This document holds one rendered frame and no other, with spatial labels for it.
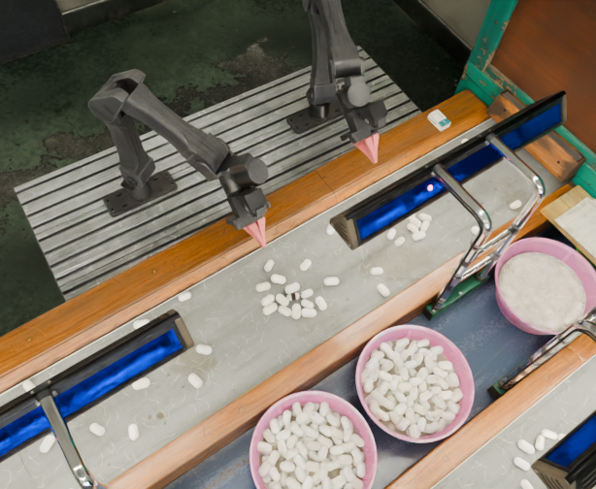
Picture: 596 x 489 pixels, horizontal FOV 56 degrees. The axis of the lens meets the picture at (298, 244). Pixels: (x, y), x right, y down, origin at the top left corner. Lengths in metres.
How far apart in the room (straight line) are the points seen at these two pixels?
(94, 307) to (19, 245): 1.13
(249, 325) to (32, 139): 1.72
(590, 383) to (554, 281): 0.27
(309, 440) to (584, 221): 0.92
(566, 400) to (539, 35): 0.91
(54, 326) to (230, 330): 0.40
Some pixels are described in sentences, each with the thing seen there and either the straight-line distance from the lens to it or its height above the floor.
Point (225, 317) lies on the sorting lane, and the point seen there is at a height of 0.74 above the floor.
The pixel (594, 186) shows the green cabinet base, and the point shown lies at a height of 0.80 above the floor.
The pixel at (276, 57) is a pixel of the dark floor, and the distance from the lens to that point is 3.00.
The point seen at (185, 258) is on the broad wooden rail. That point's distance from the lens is 1.43.
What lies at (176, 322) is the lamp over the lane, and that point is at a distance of 0.99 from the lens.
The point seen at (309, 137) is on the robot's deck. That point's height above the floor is 0.67.
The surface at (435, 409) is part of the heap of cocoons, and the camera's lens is 1.37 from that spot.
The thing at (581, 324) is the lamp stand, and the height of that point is 1.10.
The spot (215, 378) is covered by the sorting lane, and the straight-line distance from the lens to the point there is 1.33.
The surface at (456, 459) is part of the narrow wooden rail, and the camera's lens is 1.32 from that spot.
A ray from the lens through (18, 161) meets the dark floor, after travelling 2.76.
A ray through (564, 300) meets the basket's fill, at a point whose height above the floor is 0.73.
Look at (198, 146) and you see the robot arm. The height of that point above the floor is 1.02.
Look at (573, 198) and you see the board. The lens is 1.71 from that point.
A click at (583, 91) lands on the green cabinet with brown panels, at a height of 1.00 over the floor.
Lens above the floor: 2.01
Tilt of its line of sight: 60 degrees down
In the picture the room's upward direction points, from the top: 5 degrees clockwise
